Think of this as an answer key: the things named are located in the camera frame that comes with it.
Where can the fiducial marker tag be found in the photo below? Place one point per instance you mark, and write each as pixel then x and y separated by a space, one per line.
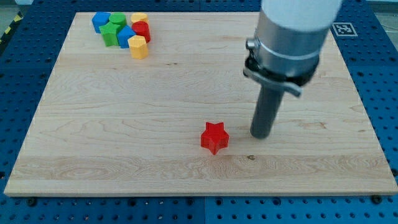
pixel 344 29

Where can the red star block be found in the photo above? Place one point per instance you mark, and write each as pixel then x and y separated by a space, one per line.
pixel 214 137

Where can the wooden board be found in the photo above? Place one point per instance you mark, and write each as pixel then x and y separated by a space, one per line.
pixel 109 125

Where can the yellow black hazard tape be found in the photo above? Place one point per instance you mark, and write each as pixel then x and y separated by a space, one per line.
pixel 11 28

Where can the green cylinder block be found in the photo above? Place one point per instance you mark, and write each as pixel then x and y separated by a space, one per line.
pixel 119 19

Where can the blue block far left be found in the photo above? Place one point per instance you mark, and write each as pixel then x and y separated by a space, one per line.
pixel 100 19

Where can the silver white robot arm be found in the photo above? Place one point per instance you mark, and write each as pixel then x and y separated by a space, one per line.
pixel 284 51

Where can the green star block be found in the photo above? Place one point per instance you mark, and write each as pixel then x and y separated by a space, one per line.
pixel 109 33

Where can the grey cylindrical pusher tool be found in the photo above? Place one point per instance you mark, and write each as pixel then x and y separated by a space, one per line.
pixel 267 106

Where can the blue triangle block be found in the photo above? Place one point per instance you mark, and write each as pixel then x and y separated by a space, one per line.
pixel 123 35

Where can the yellow hexagon block front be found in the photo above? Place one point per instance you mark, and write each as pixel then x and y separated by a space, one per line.
pixel 138 47

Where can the red cylinder block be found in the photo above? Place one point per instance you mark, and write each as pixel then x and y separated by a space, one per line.
pixel 142 28

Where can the yellow cylinder block rear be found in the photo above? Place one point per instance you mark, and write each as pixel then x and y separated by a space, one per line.
pixel 139 17

